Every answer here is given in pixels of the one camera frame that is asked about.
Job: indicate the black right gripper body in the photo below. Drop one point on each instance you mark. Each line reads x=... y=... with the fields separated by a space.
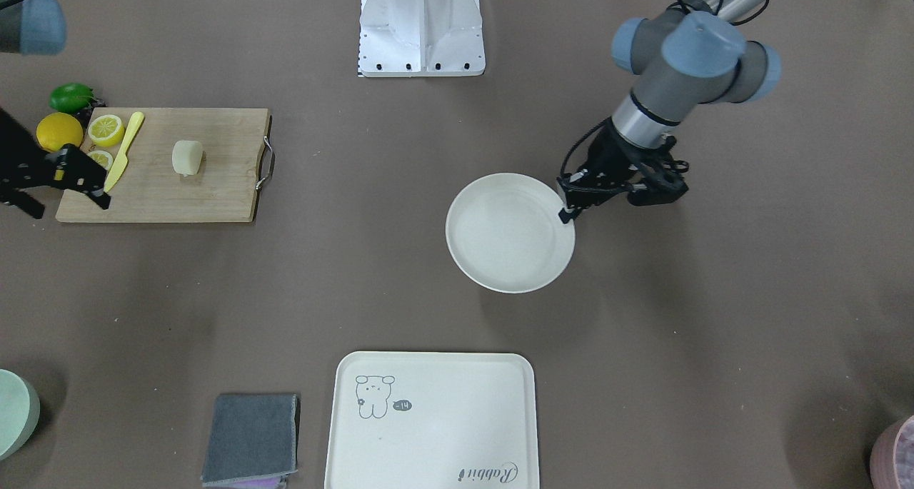
x=16 y=162

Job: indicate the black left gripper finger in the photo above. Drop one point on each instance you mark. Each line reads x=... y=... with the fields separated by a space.
x=568 y=213

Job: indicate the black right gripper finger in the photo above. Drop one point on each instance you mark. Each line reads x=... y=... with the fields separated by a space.
x=76 y=171

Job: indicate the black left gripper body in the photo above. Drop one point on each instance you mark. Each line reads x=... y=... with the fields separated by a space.
x=608 y=156

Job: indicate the cream round plate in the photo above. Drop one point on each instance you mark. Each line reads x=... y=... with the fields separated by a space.
x=504 y=232

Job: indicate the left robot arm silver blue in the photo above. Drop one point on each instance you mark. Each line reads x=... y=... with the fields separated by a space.
x=692 y=54

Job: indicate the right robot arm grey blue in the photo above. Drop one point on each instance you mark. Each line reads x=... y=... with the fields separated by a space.
x=39 y=27

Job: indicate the cream rectangular tray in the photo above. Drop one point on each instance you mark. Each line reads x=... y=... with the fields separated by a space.
x=433 y=420

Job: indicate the lemon half lower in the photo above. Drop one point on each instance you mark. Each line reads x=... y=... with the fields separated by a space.
x=102 y=158

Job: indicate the lemon half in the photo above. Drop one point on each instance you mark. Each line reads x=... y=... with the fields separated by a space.
x=106 y=131
x=102 y=158

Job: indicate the whole yellow lemon far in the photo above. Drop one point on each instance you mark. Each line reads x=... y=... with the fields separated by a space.
x=58 y=129

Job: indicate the yellow plastic knife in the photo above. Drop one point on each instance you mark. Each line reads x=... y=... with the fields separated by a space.
x=121 y=160

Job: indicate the lemon half upper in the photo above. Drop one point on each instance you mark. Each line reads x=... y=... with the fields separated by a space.
x=106 y=131

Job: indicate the green lime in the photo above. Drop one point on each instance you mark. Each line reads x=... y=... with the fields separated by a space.
x=71 y=98

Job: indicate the wooden cutting board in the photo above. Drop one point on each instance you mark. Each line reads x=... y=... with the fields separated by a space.
x=224 y=190

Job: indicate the mint green bowl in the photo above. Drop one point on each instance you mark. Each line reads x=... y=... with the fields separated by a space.
x=20 y=410

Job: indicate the grey folded cloth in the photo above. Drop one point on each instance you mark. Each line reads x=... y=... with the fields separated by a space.
x=252 y=441

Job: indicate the pink bowl with ice cubes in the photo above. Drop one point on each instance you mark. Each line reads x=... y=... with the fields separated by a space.
x=891 y=457

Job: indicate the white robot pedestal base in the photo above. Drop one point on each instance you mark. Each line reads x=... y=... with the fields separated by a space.
x=421 y=38

